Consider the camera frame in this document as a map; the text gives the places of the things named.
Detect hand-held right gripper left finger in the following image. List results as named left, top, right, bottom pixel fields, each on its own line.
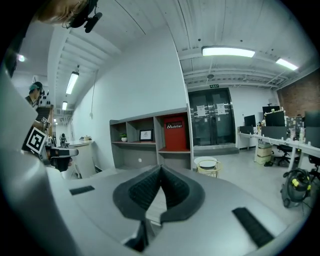
left=67, top=164, right=163, bottom=256

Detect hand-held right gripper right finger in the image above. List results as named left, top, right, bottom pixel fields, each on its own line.
left=154, top=164, right=288, bottom=256

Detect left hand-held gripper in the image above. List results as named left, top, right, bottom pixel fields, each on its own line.
left=21, top=126, right=80, bottom=173

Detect red hardcover book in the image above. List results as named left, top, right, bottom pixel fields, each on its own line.
left=163, top=119, right=188, bottom=152

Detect white office desk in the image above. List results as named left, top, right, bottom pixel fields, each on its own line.
left=236, top=131, right=320, bottom=165

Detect large black computer monitor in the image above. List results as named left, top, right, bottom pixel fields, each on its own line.
left=264, top=110, right=286, bottom=127

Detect round white stool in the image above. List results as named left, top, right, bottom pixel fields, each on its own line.
left=194, top=156, right=223, bottom=179

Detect white curved counter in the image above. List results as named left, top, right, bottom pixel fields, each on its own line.
left=71, top=139, right=96, bottom=179

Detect stacked storage boxes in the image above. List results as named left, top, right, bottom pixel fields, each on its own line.
left=257, top=143, right=273, bottom=165

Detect grey and yellow vacuum cleaner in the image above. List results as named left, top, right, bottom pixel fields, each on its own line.
left=279, top=167, right=316, bottom=209

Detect black office chair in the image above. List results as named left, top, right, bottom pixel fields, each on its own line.
left=273, top=144, right=294, bottom=168

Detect dark glass double door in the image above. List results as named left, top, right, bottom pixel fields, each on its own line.
left=187, top=87, right=236, bottom=151

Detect person's head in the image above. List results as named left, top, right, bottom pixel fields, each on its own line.
left=37, top=0, right=91, bottom=29

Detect wide ceiling lamp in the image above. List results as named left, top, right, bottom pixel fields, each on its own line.
left=201, top=45, right=256, bottom=58
left=275, top=57, right=299, bottom=72

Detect black picture frame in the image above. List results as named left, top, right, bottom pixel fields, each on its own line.
left=138, top=128, right=154, bottom=142

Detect black head-mounted camera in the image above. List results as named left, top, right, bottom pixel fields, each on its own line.
left=71, top=0, right=104, bottom=34

